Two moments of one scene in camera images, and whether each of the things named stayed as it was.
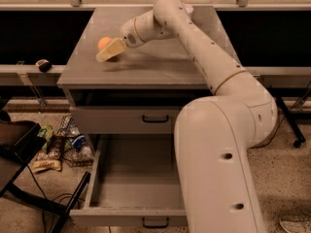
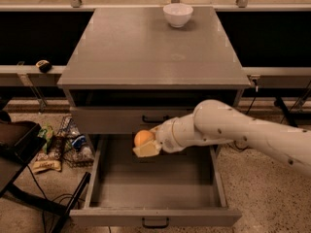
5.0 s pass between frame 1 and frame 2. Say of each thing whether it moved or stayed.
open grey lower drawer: stayed
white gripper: moved
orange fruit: moved
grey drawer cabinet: stayed
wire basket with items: stayed
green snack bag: stayed
